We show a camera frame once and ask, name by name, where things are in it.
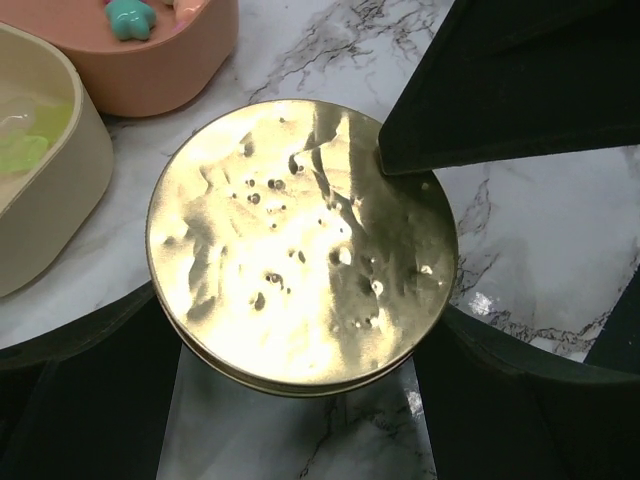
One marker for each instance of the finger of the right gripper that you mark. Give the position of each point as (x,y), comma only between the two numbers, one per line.
(513,79)

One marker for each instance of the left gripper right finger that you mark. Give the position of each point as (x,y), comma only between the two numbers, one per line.
(499,408)

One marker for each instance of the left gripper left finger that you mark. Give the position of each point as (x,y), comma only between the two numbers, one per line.
(90,399)

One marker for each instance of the gold rimmed jar lid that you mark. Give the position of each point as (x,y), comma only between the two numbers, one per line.
(287,260)

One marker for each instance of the beige tray of gummy candies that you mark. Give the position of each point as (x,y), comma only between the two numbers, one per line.
(42,209)

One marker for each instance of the pink tray of star candies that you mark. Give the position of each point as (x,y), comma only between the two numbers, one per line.
(133,78)

